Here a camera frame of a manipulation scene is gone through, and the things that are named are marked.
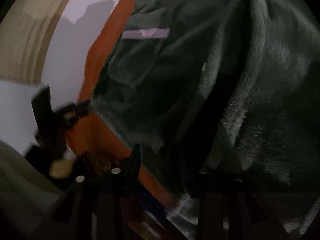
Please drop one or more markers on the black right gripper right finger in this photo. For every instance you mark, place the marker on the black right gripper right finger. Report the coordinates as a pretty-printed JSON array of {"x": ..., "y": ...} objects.
[{"x": 232, "y": 207}]

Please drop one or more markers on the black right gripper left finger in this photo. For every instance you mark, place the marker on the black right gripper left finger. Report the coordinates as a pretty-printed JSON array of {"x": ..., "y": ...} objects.
[{"x": 94, "y": 206}]

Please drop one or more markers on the dark green fleece jacket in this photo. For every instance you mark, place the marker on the dark green fleece jacket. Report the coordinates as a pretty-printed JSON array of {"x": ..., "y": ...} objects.
[{"x": 245, "y": 96}]

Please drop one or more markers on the orange table cloth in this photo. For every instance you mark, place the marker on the orange table cloth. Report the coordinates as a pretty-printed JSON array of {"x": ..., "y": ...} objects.
[{"x": 125, "y": 84}]

